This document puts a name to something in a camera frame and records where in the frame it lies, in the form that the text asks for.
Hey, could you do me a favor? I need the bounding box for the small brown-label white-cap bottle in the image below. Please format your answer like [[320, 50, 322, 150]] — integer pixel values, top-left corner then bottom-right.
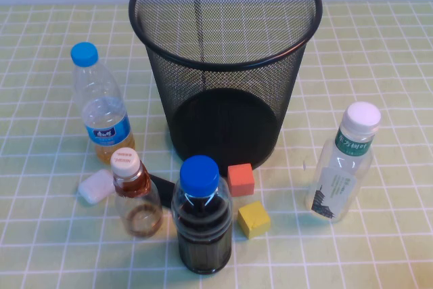
[[110, 147, 164, 239]]

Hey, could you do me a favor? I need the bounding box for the clear green-label white-cap bottle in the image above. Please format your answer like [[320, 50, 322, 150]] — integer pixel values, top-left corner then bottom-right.
[[304, 101, 382, 224]]

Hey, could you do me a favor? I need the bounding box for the orange cube block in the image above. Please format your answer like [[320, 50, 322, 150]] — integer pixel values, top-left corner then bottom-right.
[[227, 162, 254, 198]]

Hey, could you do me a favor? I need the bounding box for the black oblong case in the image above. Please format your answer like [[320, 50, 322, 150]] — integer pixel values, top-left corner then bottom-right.
[[148, 173, 177, 209]]

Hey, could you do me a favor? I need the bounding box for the yellow cube block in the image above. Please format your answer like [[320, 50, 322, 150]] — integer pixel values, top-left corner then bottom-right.
[[236, 200, 271, 240]]

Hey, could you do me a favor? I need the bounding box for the blue-cap bottle with dark liquid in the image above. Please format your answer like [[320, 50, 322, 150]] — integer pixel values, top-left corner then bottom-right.
[[170, 155, 233, 275]]

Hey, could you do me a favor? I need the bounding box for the blue-label bottle with yellow liquid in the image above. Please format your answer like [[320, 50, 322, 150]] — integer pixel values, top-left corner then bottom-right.
[[70, 41, 136, 165]]

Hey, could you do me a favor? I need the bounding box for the white earbud case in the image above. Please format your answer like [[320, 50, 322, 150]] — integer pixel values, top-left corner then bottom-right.
[[78, 169, 116, 205]]

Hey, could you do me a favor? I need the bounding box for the green checkered tablecloth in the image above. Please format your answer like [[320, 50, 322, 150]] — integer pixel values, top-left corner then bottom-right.
[[0, 1, 433, 289]]

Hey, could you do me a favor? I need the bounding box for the black wire mesh wastebasket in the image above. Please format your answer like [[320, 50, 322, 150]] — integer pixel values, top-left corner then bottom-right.
[[128, 0, 323, 172]]

